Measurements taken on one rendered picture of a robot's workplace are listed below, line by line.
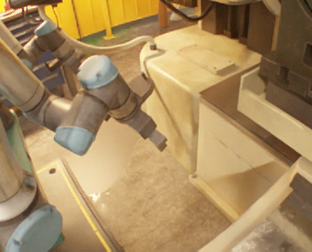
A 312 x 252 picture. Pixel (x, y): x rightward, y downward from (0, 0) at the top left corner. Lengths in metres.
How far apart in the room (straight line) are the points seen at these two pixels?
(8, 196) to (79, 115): 0.20
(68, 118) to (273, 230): 0.49
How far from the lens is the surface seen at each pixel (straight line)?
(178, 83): 1.19
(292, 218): 0.60
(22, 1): 1.31
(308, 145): 0.54
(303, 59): 0.51
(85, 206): 1.11
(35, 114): 0.53
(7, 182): 0.36
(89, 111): 0.45
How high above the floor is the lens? 1.23
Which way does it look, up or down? 40 degrees down
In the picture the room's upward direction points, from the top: 7 degrees counter-clockwise
